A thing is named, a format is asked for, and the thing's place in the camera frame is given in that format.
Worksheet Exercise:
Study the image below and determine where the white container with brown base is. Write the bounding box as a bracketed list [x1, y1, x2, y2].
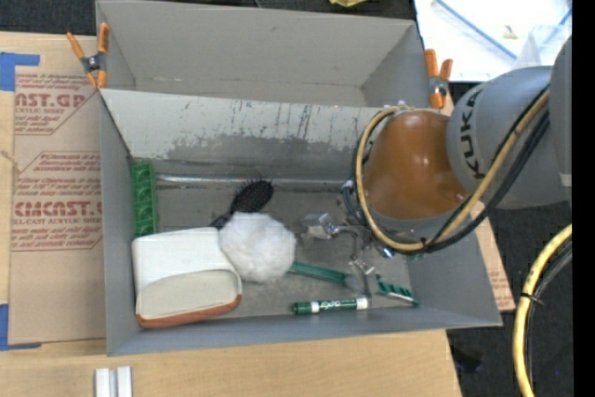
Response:
[130, 226, 244, 330]

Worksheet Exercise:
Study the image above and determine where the green toothbrush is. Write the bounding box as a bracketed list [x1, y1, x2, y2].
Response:
[287, 260, 420, 308]

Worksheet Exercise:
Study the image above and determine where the grey metal bin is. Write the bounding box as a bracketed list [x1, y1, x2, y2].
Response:
[95, 0, 504, 357]

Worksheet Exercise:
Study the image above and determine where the green marker pen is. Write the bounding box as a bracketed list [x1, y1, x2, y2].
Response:
[291, 296, 372, 317]

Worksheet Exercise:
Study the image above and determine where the black hairbrush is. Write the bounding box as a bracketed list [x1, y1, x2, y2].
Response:
[208, 179, 276, 230]

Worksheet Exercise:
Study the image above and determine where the brown cardboard board red print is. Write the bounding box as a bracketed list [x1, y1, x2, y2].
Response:
[0, 31, 517, 352]

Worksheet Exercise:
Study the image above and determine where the white fluffy ball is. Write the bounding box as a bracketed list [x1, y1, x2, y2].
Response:
[218, 210, 298, 285]

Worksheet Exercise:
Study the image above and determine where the green ridged plastic block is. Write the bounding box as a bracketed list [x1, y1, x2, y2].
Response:
[129, 161, 160, 239]

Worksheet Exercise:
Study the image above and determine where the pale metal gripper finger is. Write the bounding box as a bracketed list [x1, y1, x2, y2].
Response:
[348, 257, 376, 297]
[299, 212, 343, 243]

